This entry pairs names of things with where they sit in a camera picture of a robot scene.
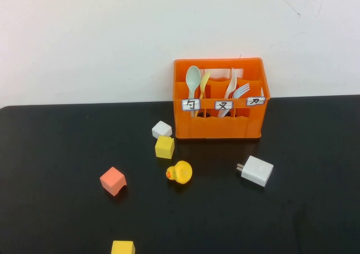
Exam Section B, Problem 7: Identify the pale green plastic spoon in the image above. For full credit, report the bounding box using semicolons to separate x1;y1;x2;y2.
185;65;203;118

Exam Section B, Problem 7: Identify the light blue plastic fork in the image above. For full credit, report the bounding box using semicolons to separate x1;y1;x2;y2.
224;82;251;117

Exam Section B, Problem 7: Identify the orange plastic cutlery holder crate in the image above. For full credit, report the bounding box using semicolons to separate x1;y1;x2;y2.
173;57;271;140

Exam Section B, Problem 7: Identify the paper label reading 勺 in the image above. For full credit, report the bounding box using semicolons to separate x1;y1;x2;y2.
181;98;201;112

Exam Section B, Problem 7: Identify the white foam cube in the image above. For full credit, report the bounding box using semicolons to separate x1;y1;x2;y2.
151;120;173;139

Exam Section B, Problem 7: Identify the yellow foam cube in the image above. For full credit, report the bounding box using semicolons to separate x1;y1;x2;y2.
154;135;175;159
110;240;135;254

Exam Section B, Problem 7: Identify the yellow plastic spoon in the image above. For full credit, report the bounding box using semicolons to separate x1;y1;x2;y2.
196;71;211;118

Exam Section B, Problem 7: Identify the paper label reading 叉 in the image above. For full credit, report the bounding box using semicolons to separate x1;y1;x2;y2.
214;100;234;110

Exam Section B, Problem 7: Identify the yellow rubber duck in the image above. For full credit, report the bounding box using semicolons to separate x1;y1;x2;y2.
165;160;193;185

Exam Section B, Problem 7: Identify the cream white plastic fork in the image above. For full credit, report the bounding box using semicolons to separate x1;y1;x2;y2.
218;68;239;118

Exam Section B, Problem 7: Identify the paper label reading 刀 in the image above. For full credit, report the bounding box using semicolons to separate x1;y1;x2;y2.
246;96;266;106

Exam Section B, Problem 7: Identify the salmon orange foam cube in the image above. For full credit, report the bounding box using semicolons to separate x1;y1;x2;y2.
99;166;127;197

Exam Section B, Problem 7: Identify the white wall charger plug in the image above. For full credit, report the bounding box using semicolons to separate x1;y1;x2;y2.
236;155;275;188

